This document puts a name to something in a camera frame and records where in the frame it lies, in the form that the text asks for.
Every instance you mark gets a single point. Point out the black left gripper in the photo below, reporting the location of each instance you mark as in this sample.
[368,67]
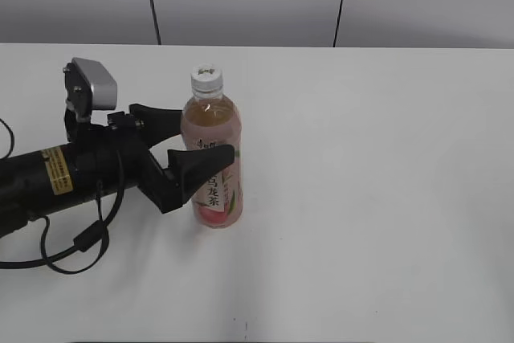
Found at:
[105,159]

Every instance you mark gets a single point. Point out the pink peach tea bottle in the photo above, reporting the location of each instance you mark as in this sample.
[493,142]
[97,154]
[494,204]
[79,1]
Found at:
[211,119]

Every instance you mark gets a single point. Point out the white bottle cap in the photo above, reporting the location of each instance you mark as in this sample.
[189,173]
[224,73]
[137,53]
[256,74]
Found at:
[206,78]

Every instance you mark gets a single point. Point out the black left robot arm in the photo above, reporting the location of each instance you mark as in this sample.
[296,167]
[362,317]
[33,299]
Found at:
[34,185]

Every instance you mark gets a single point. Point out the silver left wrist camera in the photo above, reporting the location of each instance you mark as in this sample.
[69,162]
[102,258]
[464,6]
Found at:
[90,87]

